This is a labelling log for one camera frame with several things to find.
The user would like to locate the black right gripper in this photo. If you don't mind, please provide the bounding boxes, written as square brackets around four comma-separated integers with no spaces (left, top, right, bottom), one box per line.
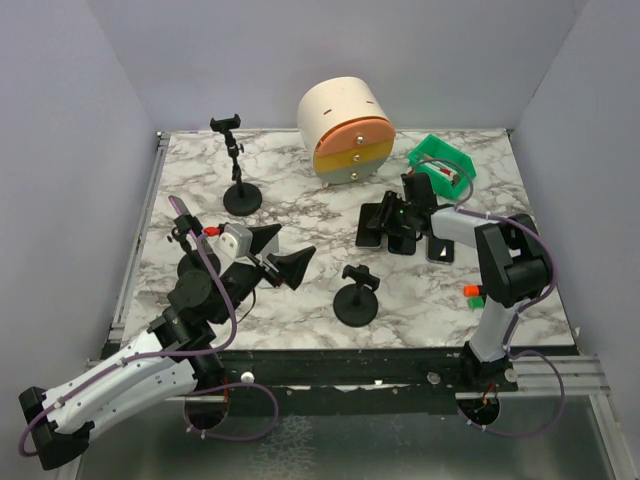
[369,190,417,237]

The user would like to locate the black adjustable phone stand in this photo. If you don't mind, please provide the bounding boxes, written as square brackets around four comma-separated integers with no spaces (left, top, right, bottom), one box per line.
[210,114,262,217]

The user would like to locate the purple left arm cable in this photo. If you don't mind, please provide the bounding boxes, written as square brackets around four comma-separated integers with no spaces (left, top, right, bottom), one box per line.
[17,232,281,459]

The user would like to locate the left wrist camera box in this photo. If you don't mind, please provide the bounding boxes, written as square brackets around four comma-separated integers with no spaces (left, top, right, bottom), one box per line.
[203,223,253,260]

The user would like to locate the black round-base phone stand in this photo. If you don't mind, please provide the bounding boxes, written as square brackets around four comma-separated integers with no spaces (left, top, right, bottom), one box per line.
[333,265,380,328]

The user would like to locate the orange highlighter marker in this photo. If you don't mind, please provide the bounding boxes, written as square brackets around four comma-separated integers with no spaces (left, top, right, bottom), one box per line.
[463,285,483,297]

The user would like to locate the black front mounting rail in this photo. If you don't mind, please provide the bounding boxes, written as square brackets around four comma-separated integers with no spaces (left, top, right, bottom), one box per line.
[164,347,521,416]

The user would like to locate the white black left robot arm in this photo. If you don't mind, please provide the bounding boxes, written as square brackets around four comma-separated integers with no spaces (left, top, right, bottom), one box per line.
[18,214,316,471]

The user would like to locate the silver folding phone stand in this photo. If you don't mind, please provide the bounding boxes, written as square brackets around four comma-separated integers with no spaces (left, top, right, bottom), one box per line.
[260,233,280,258]

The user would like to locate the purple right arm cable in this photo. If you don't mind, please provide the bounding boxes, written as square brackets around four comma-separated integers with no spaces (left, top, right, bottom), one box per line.
[414,158,567,440]

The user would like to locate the cream cylindrical drawer organizer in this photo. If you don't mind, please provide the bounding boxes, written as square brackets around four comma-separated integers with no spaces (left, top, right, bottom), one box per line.
[297,76,396,185]

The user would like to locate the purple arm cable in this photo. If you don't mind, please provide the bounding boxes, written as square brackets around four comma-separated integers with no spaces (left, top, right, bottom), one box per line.
[414,158,567,440]
[17,232,281,459]

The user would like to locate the small black phone stand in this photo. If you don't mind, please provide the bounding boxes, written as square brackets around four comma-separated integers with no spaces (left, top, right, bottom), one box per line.
[167,214,206,276]

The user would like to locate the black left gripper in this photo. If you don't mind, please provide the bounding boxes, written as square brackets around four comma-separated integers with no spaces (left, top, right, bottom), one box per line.
[213,225,316,326]

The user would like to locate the purple phone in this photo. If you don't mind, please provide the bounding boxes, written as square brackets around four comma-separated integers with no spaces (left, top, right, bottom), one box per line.
[168,195,194,225]

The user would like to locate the silver phone with dark screen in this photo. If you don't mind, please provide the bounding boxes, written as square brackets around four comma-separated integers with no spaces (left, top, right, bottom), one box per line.
[355,203,383,249]

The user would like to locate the items inside green bin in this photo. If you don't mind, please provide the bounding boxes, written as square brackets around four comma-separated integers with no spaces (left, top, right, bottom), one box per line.
[423,155,460,187]

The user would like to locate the green plastic bin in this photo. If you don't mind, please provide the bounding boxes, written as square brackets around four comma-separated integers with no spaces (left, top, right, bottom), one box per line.
[408,134,476,200]

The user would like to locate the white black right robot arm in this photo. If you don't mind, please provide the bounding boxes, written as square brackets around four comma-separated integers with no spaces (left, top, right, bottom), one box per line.
[356,173,554,391]

